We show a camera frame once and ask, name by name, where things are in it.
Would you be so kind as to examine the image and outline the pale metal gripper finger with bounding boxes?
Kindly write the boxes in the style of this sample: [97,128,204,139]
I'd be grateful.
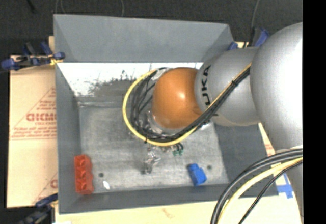
[150,152,162,166]
[142,157,153,175]

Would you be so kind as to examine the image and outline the grey metal bin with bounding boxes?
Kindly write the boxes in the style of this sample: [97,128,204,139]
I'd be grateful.
[52,14,279,213]

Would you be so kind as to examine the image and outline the red toy brick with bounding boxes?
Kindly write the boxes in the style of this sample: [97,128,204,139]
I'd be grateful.
[73,154,95,195]

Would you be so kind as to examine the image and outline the blue toy brick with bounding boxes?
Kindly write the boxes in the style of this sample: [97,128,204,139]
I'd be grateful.
[186,163,208,187]

